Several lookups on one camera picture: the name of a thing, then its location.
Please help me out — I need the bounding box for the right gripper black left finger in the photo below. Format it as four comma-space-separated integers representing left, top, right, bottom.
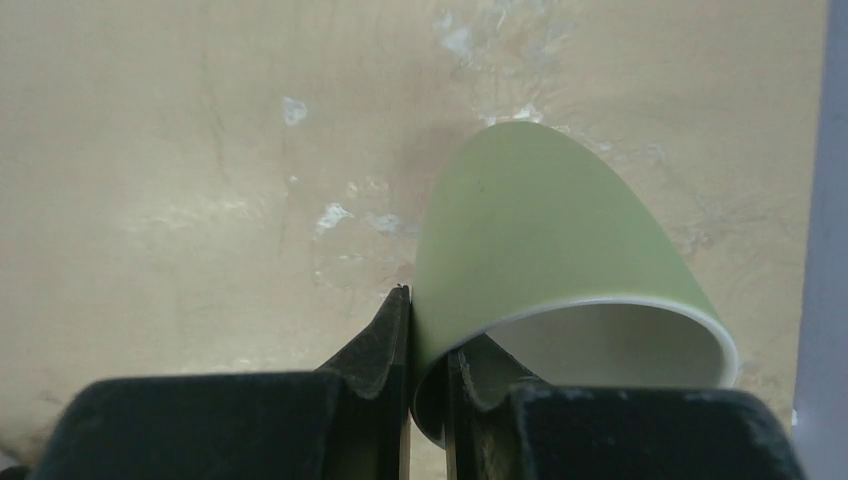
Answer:
31, 286, 411, 479

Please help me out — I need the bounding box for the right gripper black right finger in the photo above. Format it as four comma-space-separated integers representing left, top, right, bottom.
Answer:
445, 336, 804, 479

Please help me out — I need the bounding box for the light green mug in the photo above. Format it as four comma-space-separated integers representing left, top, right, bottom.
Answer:
411, 122, 739, 445

